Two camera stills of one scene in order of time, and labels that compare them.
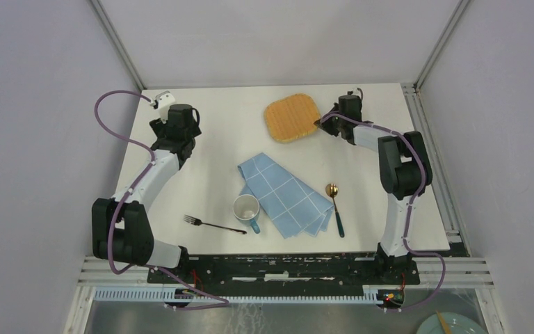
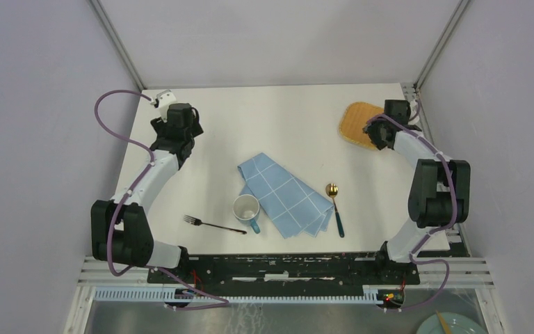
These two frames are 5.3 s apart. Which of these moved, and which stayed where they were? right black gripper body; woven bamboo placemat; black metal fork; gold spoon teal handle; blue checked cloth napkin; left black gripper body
Moved: right black gripper body; woven bamboo placemat
Stayed: blue checked cloth napkin; black metal fork; left black gripper body; gold spoon teal handle
